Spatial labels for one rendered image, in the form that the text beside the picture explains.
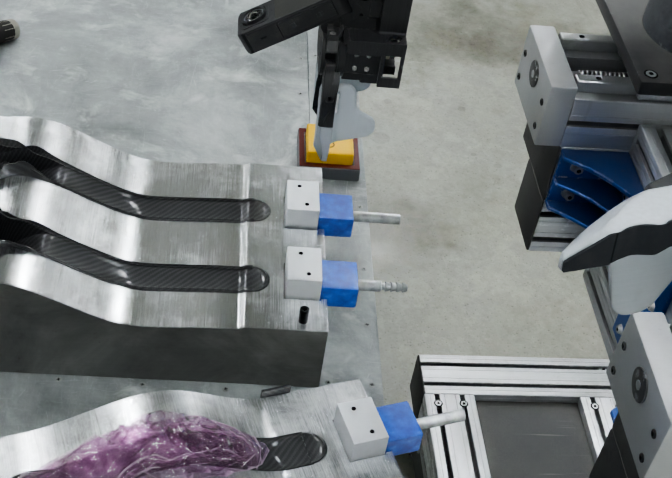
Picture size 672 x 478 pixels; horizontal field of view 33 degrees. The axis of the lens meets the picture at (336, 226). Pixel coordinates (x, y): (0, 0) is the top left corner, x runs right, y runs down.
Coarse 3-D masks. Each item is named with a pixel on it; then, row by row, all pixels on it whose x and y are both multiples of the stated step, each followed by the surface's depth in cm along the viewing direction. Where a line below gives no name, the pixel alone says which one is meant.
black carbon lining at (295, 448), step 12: (300, 432) 110; (276, 444) 109; (288, 444) 109; (300, 444) 110; (312, 444) 110; (324, 444) 109; (276, 456) 108; (288, 456) 108; (300, 456) 109; (312, 456) 109; (264, 468) 106; (276, 468) 107; (288, 468) 107
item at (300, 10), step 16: (272, 0) 112; (288, 0) 110; (304, 0) 109; (320, 0) 107; (336, 0) 107; (240, 16) 112; (256, 16) 110; (272, 16) 109; (288, 16) 108; (304, 16) 108; (320, 16) 108; (336, 16) 108; (240, 32) 110; (256, 32) 109; (272, 32) 109; (288, 32) 109; (256, 48) 110
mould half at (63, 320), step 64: (0, 128) 126; (64, 128) 128; (0, 192) 118; (64, 192) 122; (192, 192) 129; (256, 192) 130; (320, 192) 131; (0, 256) 111; (128, 256) 120; (192, 256) 122; (256, 256) 122; (0, 320) 113; (64, 320) 113; (128, 320) 114; (192, 320) 115; (256, 320) 115; (320, 320) 116
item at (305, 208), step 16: (288, 192) 126; (304, 192) 127; (288, 208) 124; (304, 208) 125; (320, 208) 127; (336, 208) 127; (352, 208) 128; (288, 224) 126; (304, 224) 126; (320, 224) 127; (336, 224) 127; (352, 224) 127
